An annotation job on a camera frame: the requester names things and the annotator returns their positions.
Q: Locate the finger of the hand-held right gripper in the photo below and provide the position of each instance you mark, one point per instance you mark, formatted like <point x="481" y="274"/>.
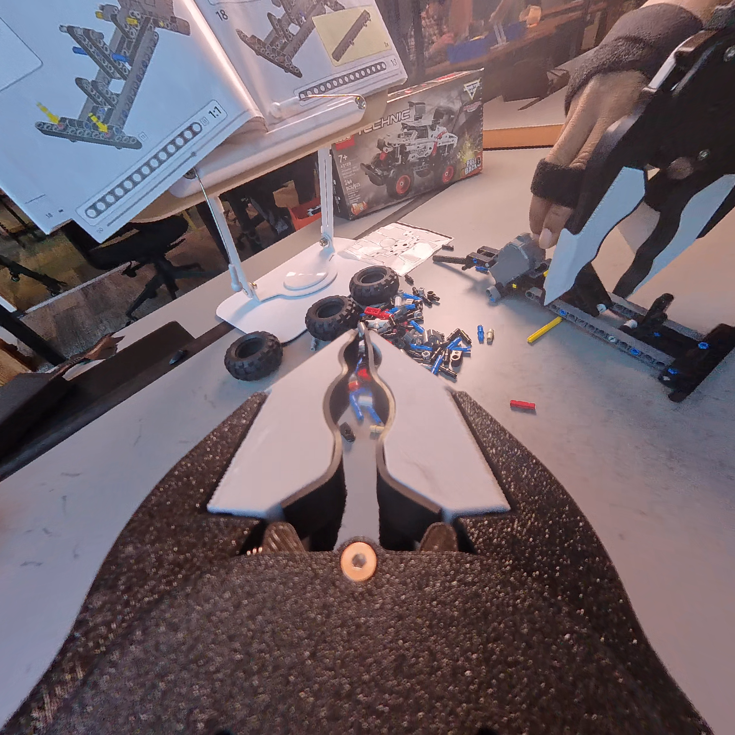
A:
<point x="701" y="213"/>
<point x="597" y="218"/>

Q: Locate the grey desk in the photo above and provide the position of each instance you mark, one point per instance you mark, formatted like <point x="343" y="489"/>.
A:
<point x="597" y="482"/>

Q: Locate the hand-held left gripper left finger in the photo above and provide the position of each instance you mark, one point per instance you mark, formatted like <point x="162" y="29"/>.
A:
<point x="276" y="459"/>

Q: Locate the white book stand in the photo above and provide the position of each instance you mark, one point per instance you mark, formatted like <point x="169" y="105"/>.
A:
<point x="287" y="293"/>

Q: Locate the grey and black brick chassis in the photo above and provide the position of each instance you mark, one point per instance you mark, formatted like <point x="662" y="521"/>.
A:
<point x="517" y="262"/>

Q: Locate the building instruction booklet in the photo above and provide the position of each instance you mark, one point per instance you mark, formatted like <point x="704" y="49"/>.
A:
<point x="172" y="69"/>

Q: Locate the yellow axle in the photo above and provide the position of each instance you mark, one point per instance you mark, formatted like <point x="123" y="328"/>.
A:
<point x="544" y="331"/>

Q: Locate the small red pin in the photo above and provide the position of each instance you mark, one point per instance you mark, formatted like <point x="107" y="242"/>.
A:
<point x="523" y="405"/>

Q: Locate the pile of small building pieces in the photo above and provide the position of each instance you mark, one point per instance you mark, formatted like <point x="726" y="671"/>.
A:
<point x="425" y="333"/>

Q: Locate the black office chair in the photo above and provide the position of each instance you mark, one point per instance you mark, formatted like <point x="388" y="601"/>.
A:
<point x="144" y="241"/>

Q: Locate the white sticker sheet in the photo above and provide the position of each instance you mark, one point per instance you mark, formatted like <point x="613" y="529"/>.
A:
<point x="402" y="247"/>

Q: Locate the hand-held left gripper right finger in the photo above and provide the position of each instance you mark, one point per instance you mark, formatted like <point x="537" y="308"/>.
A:
<point x="442" y="459"/>

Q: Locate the black toy tyre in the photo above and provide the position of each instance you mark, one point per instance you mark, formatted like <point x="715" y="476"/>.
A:
<point x="374" y="285"/>
<point x="333" y="317"/>
<point x="253" y="356"/>

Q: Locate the toy truck box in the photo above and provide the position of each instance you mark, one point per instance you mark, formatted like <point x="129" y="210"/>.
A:
<point x="414" y="144"/>

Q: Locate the cluttered background workbench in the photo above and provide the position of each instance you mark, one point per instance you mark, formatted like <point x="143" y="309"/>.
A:
<point x="505" y="46"/>

